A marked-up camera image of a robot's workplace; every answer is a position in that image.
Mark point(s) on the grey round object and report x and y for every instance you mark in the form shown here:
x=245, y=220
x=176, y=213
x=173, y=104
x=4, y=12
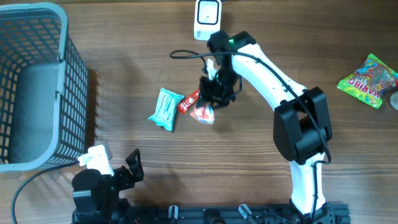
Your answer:
x=394, y=100

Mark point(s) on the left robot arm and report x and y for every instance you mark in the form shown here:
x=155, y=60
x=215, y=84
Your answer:
x=96, y=195

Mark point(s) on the Haribo gummy candy bag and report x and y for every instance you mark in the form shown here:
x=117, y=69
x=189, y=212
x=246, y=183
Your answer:
x=369, y=81

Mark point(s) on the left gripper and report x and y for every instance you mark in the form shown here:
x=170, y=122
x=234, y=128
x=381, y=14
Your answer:
x=128, y=182

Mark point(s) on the white barcode scanner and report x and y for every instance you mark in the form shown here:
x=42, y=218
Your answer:
x=207, y=19

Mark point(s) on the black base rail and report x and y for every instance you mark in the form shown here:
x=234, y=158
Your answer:
x=267, y=214

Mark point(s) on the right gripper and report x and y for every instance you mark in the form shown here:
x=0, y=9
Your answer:
x=206, y=93

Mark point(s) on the grey plastic shopping basket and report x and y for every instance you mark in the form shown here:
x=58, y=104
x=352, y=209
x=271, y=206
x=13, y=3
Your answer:
x=44, y=89

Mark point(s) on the teal tissue packet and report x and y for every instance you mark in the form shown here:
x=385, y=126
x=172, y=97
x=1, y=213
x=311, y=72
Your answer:
x=166, y=109

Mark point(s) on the red stick packet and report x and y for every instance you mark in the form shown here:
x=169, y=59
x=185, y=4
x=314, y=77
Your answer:
x=188, y=102

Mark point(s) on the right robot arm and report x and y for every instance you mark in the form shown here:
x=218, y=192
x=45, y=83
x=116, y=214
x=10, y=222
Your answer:
x=302, y=125

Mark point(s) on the small red white box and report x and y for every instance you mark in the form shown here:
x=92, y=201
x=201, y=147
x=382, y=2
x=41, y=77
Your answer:
x=203, y=114

